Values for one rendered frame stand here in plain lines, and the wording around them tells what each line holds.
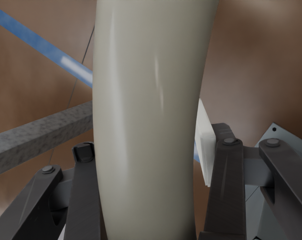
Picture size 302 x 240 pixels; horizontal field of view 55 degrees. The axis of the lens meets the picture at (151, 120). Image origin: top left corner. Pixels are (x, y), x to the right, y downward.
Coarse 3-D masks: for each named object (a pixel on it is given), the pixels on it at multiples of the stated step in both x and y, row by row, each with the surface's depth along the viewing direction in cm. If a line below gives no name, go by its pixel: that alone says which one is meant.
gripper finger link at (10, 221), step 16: (48, 176) 14; (32, 192) 12; (48, 192) 13; (16, 208) 11; (32, 208) 11; (48, 208) 12; (64, 208) 14; (0, 224) 11; (16, 224) 10; (32, 224) 11; (48, 224) 12; (64, 224) 14
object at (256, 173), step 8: (216, 128) 17; (224, 128) 17; (216, 136) 16; (224, 136) 16; (232, 136) 16; (216, 144) 15; (248, 152) 14; (256, 152) 14; (248, 160) 13; (256, 160) 13; (248, 168) 13; (256, 168) 13; (264, 168) 13; (248, 176) 13; (256, 176) 13; (264, 176) 13; (272, 176) 13; (248, 184) 14; (256, 184) 13; (264, 184) 13; (272, 184) 13
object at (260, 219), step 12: (276, 132) 131; (288, 132) 129; (300, 144) 128; (300, 156) 125; (252, 192) 104; (252, 204) 93; (264, 204) 83; (252, 216) 84; (264, 216) 78; (252, 228) 76; (264, 228) 74; (276, 228) 76
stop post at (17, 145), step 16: (64, 112) 108; (80, 112) 111; (16, 128) 90; (32, 128) 93; (48, 128) 96; (64, 128) 100; (80, 128) 110; (0, 144) 82; (16, 144) 84; (32, 144) 89; (48, 144) 96; (0, 160) 80; (16, 160) 86
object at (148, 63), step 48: (144, 0) 6; (192, 0) 6; (96, 48) 7; (144, 48) 6; (192, 48) 7; (96, 96) 7; (144, 96) 7; (192, 96) 7; (96, 144) 8; (144, 144) 7; (192, 144) 8; (144, 192) 8; (192, 192) 9
